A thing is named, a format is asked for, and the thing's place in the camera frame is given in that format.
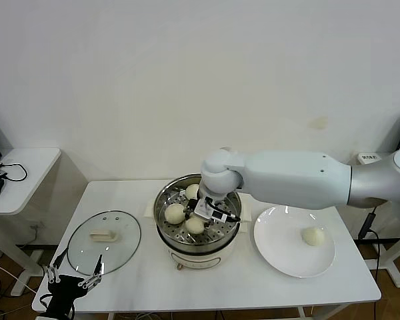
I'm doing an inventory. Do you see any white steamed baozi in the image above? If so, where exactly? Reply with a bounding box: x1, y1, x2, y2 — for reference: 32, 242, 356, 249
164, 203, 187, 225
184, 217, 206, 236
301, 226, 325, 247
185, 183, 201, 201

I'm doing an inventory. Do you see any white wall socket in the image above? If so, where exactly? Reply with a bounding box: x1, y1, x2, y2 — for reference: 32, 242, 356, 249
29, 220, 43, 240

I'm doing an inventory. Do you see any white side table with mouse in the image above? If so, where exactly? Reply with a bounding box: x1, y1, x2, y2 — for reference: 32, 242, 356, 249
0, 148, 63, 297

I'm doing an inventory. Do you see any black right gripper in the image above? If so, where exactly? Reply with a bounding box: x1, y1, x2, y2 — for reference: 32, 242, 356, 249
183, 199, 213, 231

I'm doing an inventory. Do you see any black looped cable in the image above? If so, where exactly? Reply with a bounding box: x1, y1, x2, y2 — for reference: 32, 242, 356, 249
0, 161, 29, 183

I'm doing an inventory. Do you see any glass lid with cream handle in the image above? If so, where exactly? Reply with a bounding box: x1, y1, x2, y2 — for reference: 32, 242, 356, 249
67, 209, 143, 277

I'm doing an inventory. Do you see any black cable with adapter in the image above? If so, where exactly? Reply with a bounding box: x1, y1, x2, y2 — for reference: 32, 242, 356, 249
358, 206, 387, 306

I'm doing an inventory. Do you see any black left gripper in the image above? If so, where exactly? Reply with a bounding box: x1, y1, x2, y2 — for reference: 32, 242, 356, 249
42, 247, 104, 316

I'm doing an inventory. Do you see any white round plate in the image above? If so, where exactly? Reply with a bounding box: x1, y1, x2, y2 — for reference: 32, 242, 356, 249
253, 205, 337, 279

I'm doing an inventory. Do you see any cream electric cooking pot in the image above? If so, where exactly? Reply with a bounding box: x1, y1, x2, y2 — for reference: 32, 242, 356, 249
145, 213, 253, 271

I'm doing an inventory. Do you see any stainless steel steamer basket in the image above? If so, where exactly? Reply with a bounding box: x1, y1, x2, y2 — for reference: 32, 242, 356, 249
143, 173, 253, 246

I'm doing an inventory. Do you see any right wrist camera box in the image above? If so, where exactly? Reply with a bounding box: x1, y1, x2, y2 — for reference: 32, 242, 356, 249
193, 197, 237, 223

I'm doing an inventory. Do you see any white side table with label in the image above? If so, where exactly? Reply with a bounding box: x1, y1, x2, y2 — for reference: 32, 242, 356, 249
356, 152, 400, 289

